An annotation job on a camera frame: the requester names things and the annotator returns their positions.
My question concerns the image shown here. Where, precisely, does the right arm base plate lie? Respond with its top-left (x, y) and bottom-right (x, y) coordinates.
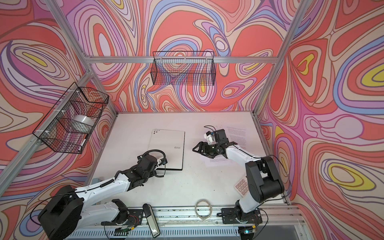
top-left (217, 208), bottom-right (263, 226)

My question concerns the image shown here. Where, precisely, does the black wire basket left wall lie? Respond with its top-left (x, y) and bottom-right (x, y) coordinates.
top-left (33, 83), bottom-right (109, 154)

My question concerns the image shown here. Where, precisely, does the printed paper sheet lower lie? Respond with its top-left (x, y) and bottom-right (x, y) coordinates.
top-left (226, 127), bottom-right (248, 150)

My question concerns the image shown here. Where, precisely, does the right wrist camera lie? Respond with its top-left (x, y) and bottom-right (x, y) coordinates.
top-left (204, 129), bottom-right (229, 145)

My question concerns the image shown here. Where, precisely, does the white pink calculator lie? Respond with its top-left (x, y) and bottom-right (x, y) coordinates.
top-left (234, 176), bottom-right (249, 197)

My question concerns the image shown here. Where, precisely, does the silver tape roll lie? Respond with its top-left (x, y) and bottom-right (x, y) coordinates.
top-left (73, 115), bottom-right (95, 127)

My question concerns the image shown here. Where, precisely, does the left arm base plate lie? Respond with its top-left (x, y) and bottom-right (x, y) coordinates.
top-left (101, 209), bottom-right (144, 227)

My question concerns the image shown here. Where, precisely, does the white black lever arch folder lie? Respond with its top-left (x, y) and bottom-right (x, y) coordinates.
top-left (148, 129), bottom-right (185, 171)

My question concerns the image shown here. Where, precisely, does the black handheld scanner device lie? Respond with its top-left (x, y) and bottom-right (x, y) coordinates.
top-left (143, 204), bottom-right (161, 239)

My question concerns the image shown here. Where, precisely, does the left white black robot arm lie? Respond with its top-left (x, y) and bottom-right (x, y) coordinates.
top-left (38, 154), bottom-right (158, 240)

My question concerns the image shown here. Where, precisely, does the black wire basket wall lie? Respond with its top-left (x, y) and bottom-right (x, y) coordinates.
top-left (33, 83), bottom-right (109, 154)
top-left (151, 51), bottom-right (216, 86)

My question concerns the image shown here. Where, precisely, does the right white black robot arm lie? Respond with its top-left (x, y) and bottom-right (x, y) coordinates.
top-left (193, 142), bottom-right (285, 215)

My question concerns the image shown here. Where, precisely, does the black wire basket back wall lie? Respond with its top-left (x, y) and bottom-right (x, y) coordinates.
top-left (151, 51), bottom-right (216, 86)

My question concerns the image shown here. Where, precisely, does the coiled white cable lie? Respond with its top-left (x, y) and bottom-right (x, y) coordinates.
top-left (194, 198), bottom-right (213, 221)

